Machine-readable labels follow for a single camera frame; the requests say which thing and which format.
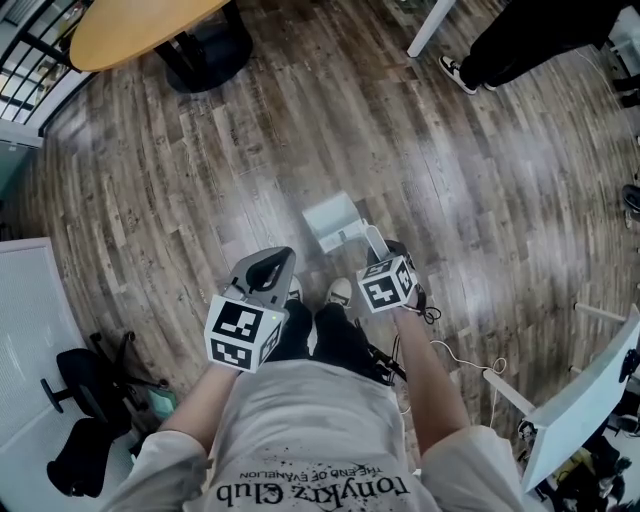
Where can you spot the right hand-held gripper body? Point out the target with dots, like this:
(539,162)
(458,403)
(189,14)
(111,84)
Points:
(385,292)

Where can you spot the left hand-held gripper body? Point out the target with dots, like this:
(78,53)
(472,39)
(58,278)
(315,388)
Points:
(240,335)

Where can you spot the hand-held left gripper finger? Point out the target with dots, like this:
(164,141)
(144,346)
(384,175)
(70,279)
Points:
(240,272)
(286,285)

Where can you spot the white dustpan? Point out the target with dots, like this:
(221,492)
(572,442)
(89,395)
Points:
(332,220)

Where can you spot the person's right forearm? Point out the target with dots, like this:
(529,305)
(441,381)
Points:
(430,380)

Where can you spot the person's left forearm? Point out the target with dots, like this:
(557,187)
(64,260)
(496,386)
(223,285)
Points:
(205,405)

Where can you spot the person's left cream shoe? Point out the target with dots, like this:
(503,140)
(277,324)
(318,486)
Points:
(296,289)

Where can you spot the person's cream shoe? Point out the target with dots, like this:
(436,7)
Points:
(296,289)
(339,291)

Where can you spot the person's right cream shoe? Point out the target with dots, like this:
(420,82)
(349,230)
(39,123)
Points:
(339,291)

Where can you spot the person's black trousers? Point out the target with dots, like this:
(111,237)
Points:
(335,335)

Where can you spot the teal plastic container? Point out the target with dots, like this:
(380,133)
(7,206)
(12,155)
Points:
(161,404)

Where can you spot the person's white printed shirt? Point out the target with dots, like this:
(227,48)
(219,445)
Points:
(310,425)

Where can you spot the black office chair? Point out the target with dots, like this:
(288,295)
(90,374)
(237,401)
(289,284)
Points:
(80,370)

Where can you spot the rectangular wooden white-legged table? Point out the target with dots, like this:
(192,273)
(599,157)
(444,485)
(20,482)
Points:
(430,27)

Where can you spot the white desk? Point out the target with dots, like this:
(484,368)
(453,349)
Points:
(580,415)

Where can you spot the black floor fan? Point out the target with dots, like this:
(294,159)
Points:
(632,197)

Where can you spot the small black device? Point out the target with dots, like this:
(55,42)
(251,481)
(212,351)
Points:
(630,365)

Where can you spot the round wooden table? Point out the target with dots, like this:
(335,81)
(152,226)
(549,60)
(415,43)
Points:
(135,30)

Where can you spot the black metal railing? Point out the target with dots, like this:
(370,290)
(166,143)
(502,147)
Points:
(50,50)

